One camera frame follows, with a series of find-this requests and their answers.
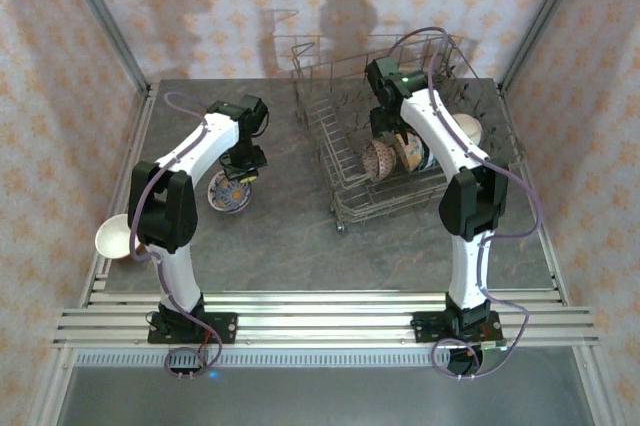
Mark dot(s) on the plain cream bowl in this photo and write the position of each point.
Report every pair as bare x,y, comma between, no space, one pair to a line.
470,127

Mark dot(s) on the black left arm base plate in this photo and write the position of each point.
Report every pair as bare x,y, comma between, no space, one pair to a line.
225,328

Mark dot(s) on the aluminium rail frame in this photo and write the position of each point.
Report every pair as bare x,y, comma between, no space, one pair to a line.
320,321

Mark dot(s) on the blue floral bowl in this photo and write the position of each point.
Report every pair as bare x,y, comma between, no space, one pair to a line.
429,158

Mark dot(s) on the blue yellow patterned bowl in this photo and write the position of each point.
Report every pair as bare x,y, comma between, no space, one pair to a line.
227,198

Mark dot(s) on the aluminium table side rail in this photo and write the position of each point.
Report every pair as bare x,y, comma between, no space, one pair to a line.
551,266
136,146

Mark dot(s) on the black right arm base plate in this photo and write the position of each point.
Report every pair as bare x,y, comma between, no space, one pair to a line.
425,328

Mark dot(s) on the grey metal panel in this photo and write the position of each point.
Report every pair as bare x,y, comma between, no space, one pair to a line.
320,396

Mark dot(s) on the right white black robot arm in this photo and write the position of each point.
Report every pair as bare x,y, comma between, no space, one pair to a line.
425,126

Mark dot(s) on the brown flower patterned bowl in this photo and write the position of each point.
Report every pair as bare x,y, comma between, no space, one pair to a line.
380,161

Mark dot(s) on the cream bowl blue orange flowers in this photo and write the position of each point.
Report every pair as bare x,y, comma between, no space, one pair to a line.
410,153

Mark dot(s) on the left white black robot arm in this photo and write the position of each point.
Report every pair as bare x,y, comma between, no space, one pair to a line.
200,141

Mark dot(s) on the aluminium corner post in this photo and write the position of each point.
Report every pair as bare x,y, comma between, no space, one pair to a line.
547,11
101,11

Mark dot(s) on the green circuit board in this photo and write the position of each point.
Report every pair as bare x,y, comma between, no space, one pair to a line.
495,345

